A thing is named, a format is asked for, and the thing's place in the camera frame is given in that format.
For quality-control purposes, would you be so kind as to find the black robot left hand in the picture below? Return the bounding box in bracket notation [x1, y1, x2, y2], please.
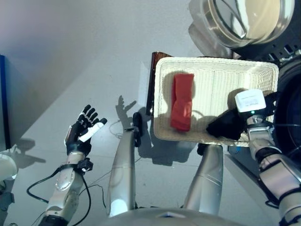
[65, 105, 108, 156]

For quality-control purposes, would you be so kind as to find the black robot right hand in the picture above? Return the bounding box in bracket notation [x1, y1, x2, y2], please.
[264, 93, 278, 116]

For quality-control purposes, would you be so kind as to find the black cloth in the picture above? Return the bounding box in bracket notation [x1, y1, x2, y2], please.
[206, 108, 244, 142]

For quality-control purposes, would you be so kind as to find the red cloth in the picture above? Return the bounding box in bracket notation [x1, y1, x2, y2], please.
[170, 73, 195, 132]

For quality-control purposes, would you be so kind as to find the round washing machine door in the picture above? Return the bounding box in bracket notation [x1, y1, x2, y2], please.
[188, 0, 301, 59]

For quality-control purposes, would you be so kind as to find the silver robot left leg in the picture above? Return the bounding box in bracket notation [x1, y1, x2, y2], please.
[107, 112, 143, 217]

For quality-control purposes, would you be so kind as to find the silver robot leg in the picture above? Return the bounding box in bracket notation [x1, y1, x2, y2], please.
[183, 143, 224, 215]
[107, 112, 143, 217]

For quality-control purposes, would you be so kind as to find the white woven wicker basket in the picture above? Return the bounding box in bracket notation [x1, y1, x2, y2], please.
[153, 56, 280, 148]

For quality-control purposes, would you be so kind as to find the white rounded device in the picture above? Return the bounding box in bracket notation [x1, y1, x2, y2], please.
[0, 153, 19, 182]

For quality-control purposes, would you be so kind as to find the flat panel with dark edge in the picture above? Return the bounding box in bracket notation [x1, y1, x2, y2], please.
[0, 54, 11, 150]

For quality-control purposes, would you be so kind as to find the dark brown wooden stool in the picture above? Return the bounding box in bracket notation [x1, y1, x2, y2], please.
[145, 51, 174, 116]

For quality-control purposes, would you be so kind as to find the silver robot right leg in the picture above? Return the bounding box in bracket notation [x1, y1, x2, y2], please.
[183, 143, 224, 215]

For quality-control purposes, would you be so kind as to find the silver robot torso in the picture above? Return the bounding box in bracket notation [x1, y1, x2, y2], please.
[103, 207, 280, 226]

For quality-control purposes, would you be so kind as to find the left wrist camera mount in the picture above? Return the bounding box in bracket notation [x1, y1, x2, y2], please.
[79, 159, 94, 173]

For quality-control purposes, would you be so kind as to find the thin white floor cable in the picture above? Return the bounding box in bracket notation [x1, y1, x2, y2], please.
[109, 121, 125, 139]

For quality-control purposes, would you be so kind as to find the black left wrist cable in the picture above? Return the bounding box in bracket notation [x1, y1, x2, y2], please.
[26, 164, 91, 224]

